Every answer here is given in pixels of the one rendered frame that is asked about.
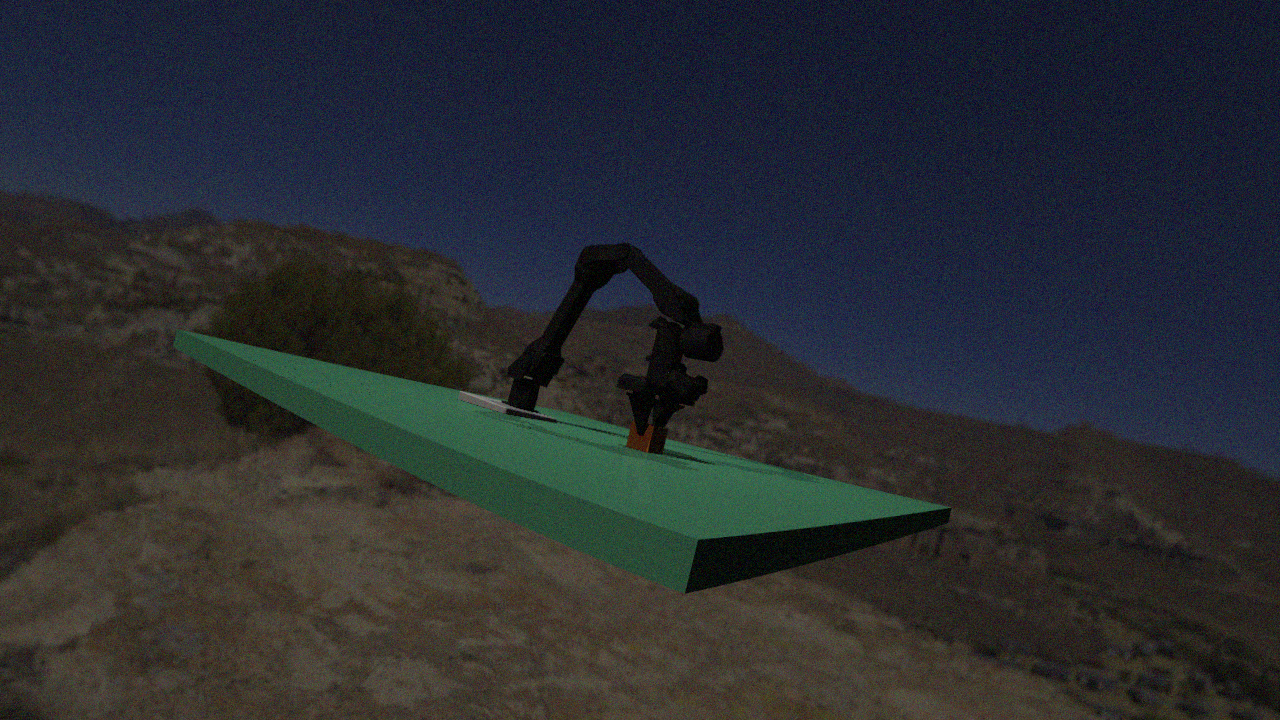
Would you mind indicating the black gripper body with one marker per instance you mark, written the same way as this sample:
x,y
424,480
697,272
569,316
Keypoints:
x,y
650,386

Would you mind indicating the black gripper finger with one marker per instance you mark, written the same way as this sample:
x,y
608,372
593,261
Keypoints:
x,y
663,411
641,407

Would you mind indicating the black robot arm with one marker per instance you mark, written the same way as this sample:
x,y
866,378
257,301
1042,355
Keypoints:
x,y
595,266

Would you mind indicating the orange-brown block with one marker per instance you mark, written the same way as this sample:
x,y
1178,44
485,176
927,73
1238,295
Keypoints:
x,y
652,441

